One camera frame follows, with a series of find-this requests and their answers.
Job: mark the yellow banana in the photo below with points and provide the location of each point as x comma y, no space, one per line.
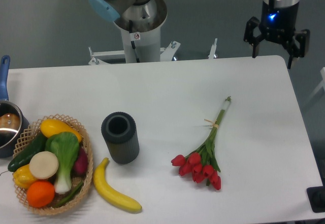
109,194

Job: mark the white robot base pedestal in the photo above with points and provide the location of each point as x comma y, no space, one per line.
137,47

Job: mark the white frame at right edge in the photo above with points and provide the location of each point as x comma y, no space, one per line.
319,89

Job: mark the green bok choy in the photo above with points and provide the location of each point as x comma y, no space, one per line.
65,147

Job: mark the black clamp at table edge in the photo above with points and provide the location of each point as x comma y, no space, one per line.
316,198

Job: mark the blue handled saucepan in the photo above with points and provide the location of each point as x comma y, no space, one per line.
13,122

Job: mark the green bean pod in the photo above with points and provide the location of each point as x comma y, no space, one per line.
70,196

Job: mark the red tulip bouquet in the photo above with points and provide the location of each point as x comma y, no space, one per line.
201,163

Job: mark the dark green cucumber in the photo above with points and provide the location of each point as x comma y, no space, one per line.
24,157

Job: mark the white round radish slice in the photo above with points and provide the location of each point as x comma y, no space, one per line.
43,165

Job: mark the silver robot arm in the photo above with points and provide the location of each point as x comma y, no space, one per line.
140,21

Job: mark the dark grey ribbed vase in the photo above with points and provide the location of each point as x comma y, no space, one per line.
120,134

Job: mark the yellow squash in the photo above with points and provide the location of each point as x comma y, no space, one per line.
51,127

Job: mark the yellow bell pepper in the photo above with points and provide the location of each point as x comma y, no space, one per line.
23,177

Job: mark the orange fruit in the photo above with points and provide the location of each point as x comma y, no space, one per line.
40,194

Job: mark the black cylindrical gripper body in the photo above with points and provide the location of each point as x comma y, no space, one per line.
278,20

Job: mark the woven wicker basket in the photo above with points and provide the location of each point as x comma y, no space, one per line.
27,136

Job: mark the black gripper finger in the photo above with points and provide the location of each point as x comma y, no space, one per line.
250,38
297,46

